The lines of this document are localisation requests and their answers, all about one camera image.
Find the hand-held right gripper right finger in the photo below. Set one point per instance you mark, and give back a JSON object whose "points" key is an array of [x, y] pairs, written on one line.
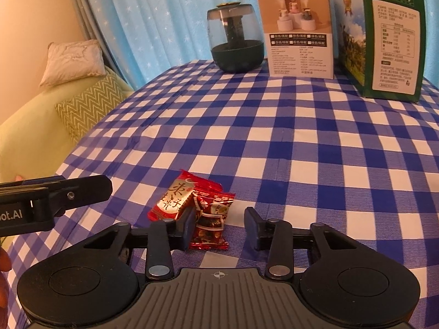
{"points": [[249, 229]]}

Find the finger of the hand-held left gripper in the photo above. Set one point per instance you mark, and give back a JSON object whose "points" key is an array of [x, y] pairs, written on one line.
{"points": [[89, 192]]}

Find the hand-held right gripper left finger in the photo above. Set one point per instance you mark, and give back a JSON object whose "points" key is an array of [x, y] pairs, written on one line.
{"points": [[188, 229]]}

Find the red patterned snack packet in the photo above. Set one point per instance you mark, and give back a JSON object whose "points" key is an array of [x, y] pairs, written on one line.
{"points": [[212, 222]]}

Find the large red gold snack packet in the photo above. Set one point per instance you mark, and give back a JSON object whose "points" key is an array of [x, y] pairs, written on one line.
{"points": [[171, 198]]}

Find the person's left hand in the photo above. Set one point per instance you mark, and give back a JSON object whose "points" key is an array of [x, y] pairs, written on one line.
{"points": [[4, 264]]}

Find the green zigzag pillow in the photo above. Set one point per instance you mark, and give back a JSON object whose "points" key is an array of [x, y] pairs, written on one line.
{"points": [[92, 106]]}

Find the light green sofa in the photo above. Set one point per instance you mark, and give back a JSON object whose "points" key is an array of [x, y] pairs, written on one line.
{"points": [[31, 116]]}

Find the blue checked tablecloth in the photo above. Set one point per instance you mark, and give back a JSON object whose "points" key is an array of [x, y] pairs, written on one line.
{"points": [[274, 126]]}

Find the white pillow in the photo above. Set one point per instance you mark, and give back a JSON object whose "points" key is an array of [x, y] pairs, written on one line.
{"points": [[73, 61]]}

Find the grey curtain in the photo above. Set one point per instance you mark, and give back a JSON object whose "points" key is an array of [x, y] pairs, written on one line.
{"points": [[85, 10]]}

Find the dark green glass humidifier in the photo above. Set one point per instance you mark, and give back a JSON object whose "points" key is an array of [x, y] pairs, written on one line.
{"points": [[236, 44]]}

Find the blue star curtain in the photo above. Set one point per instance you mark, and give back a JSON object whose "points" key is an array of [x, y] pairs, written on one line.
{"points": [[164, 13]]}

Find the white product box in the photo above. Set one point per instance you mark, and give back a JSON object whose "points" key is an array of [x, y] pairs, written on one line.
{"points": [[295, 37]]}

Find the green carton box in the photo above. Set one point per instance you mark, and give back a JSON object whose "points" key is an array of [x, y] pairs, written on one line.
{"points": [[384, 41]]}

